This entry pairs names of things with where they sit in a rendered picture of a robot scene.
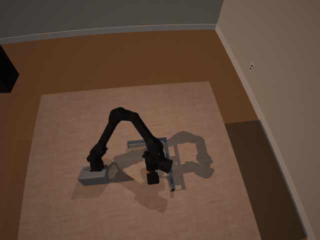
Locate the clear glass corner wall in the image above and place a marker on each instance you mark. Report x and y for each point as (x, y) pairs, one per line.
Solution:
(139, 145)

